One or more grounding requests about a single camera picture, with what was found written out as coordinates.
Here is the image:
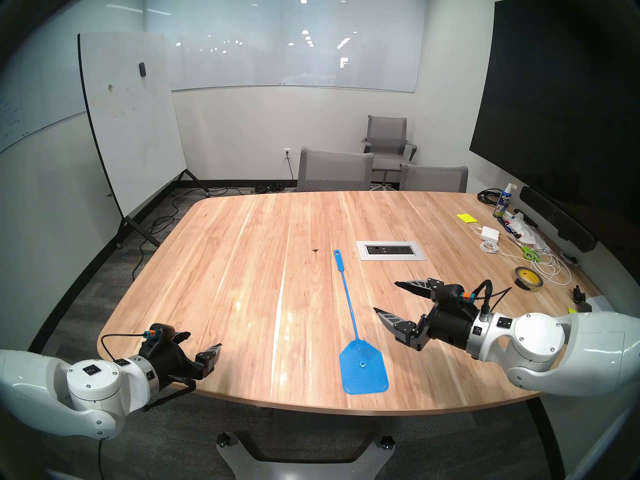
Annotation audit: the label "black video sound bar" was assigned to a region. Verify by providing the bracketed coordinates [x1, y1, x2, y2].
[519, 185, 598, 253]

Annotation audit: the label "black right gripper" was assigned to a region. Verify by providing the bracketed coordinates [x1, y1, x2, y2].
[373, 277, 481, 352]

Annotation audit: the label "grey office chair with armrests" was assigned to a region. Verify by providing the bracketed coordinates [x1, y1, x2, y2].
[361, 115, 418, 190]

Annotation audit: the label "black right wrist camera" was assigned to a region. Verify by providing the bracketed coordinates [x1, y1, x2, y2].
[440, 284, 476, 307]

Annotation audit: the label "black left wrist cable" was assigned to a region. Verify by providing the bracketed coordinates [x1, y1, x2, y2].
[100, 332, 151, 363]

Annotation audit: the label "clear bag of markers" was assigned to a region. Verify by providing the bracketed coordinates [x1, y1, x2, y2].
[501, 210, 551, 250]

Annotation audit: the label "mobile whiteboard on black stand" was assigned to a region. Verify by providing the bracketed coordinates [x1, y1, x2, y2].
[77, 32, 211, 250]

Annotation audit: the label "green handled scissors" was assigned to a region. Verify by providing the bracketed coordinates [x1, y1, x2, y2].
[506, 235, 542, 263]

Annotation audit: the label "blue plastic fly swatter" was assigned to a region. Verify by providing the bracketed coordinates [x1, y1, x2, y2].
[333, 249, 390, 395]

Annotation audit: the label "black and yellow tape roll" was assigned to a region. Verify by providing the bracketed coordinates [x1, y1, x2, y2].
[513, 266, 544, 292]

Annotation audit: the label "long black power cord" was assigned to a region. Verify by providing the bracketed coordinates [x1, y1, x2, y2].
[131, 186, 251, 281]

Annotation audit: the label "large black wall screen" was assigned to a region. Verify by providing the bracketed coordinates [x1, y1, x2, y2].
[469, 0, 640, 277]

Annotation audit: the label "white charging cable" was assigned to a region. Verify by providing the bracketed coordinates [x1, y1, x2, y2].
[470, 225, 573, 286]

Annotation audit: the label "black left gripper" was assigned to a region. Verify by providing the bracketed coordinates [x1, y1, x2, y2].
[139, 330, 223, 390]

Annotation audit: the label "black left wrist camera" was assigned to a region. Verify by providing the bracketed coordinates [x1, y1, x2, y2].
[141, 323, 177, 342]

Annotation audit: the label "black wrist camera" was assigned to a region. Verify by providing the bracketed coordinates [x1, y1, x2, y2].
[440, 284, 476, 307]
[141, 323, 177, 342]

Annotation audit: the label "silver table power outlet box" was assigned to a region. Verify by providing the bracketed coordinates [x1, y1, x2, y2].
[356, 240, 427, 262]

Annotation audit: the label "grey mesh office chair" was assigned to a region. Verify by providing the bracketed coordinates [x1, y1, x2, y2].
[297, 147, 375, 193]
[399, 164, 469, 193]

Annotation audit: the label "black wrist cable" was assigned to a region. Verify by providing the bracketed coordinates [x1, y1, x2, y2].
[100, 332, 151, 363]
[474, 279, 512, 316]

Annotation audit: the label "large glass wall whiteboard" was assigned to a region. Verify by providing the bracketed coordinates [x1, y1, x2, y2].
[144, 0, 428, 94]

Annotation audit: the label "whiteboard cleaner spray bottle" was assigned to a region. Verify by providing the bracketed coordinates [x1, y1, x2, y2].
[493, 183, 519, 219]

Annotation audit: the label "glass wall board with handwriting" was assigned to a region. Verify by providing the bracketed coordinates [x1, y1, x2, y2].
[0, 0, 146, 155]

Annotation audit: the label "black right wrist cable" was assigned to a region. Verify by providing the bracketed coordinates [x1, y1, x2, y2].
[474, 279, 512, 316]

